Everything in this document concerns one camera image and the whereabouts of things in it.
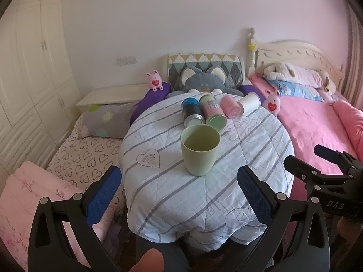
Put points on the pink bolster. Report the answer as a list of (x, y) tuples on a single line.
[(350, 124)]

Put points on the striped light blue quilt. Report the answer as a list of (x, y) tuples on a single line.
[(175, 198)]

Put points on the white nightstand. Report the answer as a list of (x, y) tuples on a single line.
[(113, 95)]

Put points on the white dog plush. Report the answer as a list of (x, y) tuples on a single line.
[(286, 72)]

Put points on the white cup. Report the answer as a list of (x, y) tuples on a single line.
[(249, 102)]

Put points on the heart print bed sheet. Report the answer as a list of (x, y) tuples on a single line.
[(85, 158)]

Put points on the purple pillow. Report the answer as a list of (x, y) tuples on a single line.
[(251, 89), (150, 100)]

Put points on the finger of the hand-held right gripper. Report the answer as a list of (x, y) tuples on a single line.
[(334, 156), (305, 172)]

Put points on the blue printed pillow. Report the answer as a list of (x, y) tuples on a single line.
[(297, 90)]

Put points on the diamond patterned cushion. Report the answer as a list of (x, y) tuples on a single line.
[(232, 68)]

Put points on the pink floral folded blanket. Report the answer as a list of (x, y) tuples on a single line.
[(25, 198)]

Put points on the person's right hand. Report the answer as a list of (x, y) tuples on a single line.
[(350, 235)]

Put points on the light green cup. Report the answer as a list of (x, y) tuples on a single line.
[(198, 158)]

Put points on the green and pink cup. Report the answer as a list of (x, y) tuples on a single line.
[(212, 112)]

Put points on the white wardrobe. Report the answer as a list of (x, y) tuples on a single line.
[(31, 76)]

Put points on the blue black can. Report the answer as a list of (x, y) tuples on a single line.
[(192, 110)]

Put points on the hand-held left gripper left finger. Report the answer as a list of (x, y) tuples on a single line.
[(103, 193)]

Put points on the grey flower pillow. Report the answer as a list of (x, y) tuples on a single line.
[(110, 120)]

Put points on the person's leg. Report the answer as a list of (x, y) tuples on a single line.
[(150, 262)]

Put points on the cream bed headboard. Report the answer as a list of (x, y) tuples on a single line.
[(295, 51)]

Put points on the pink bed blanket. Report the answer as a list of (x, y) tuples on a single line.
[(306, 124)]

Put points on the grey cat plush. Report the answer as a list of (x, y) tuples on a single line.
[(204, 82)]

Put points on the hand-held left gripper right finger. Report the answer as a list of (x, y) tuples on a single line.
[(255, 195)]

